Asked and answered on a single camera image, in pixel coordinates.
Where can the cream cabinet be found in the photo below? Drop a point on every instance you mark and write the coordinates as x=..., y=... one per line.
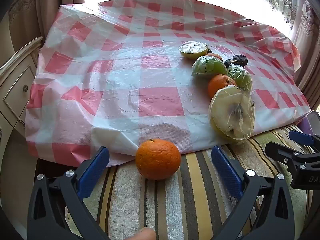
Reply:
x=15, y=87

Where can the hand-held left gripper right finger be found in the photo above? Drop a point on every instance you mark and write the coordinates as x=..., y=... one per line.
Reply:
x=226, y=172

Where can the round metal drawer knob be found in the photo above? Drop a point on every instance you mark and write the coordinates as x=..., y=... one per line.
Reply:
x=25, y=87

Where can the yellow fruit half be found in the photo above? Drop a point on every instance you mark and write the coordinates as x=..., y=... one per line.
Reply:
x=193, y=50

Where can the beige patterned curtain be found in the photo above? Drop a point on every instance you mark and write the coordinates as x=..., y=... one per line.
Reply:
x=307, y=42

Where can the green apple half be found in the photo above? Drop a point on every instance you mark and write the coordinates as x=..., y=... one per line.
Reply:
x=241, y=80
x=208, y=66

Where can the red white checkered tablecloth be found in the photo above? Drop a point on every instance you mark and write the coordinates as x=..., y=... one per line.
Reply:
x=112, y=80

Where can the brown patterned curtain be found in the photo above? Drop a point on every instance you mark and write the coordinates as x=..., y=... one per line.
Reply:
x=50, y=0

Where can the pale apple half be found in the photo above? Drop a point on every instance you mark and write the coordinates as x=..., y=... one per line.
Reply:
x=232, y=113

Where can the person's left hand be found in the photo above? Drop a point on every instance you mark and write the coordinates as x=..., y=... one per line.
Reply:
x=145, y=233

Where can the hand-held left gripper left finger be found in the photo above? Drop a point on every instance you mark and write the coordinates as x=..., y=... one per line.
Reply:
x=93, y=172

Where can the orange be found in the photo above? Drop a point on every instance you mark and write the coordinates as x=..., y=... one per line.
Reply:
x=158, y=159
x=220, y=86
x=216, y=56

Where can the striped towel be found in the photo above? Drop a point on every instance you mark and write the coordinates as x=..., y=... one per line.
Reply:
x=187, y=205

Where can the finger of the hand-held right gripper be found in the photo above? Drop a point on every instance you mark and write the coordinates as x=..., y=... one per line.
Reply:
x=282, y=152
x=300, y=137

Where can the purple cardboard box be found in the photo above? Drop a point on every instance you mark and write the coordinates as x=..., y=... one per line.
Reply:
x=306, y=126

